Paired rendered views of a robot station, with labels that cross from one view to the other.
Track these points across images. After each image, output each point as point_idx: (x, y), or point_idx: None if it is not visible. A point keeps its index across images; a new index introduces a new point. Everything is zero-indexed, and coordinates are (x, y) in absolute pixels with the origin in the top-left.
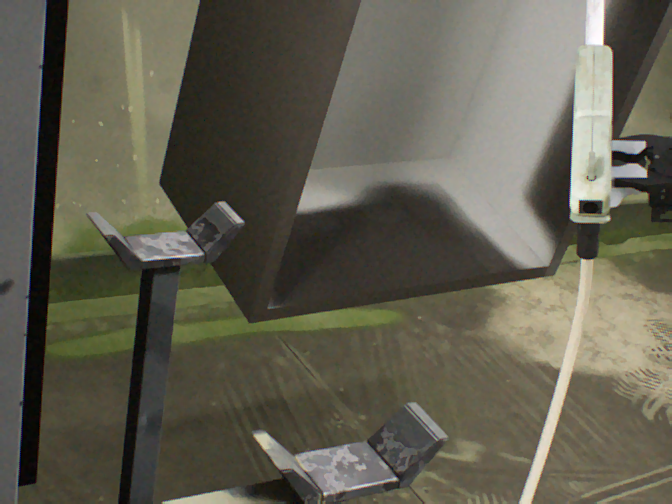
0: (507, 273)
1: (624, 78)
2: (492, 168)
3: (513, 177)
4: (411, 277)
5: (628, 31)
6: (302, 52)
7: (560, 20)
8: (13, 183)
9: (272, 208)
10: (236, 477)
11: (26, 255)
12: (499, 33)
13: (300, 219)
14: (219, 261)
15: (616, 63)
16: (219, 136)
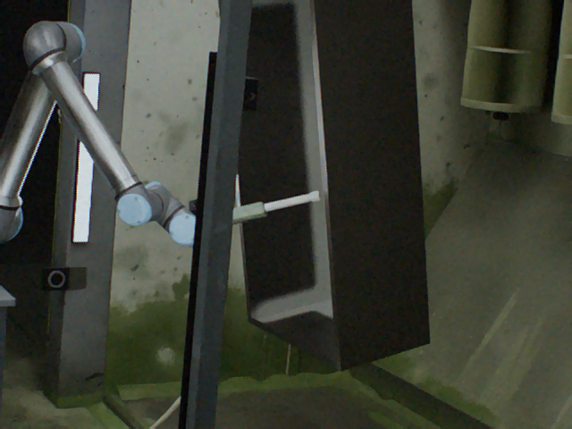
0: (321, 355)
1: (343, 254)
2: (399, 334)
3: (385, 333)
4: (307, 343)
5: (350, 231)
6: (251, 201)
7: (390, 241)
8: (71, 155)
9: (248, 267)
10: None
11: (71, 174)
12: (424, 263)
13: (331, 321)
14: (275, 307)
15: (350, 249)
16: (292, 256)
